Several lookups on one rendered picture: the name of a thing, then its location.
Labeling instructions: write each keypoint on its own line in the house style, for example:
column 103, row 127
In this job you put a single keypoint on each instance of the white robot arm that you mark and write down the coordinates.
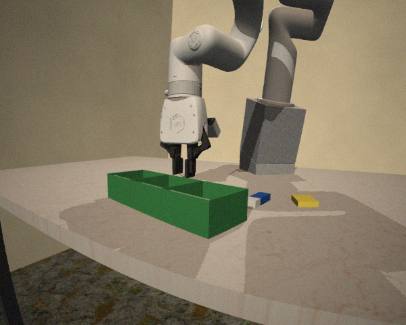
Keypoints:
column 205, row 44

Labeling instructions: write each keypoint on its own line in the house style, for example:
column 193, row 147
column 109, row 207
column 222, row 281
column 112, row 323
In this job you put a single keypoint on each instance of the yellow block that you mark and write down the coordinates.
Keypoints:
column 304, row 201

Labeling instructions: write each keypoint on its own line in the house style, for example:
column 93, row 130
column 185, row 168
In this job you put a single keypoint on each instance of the green divided tray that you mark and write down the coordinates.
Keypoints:
column 203, row 208

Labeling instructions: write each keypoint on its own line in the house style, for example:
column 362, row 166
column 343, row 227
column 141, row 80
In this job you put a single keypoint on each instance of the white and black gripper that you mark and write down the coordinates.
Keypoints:
column 184, row 121

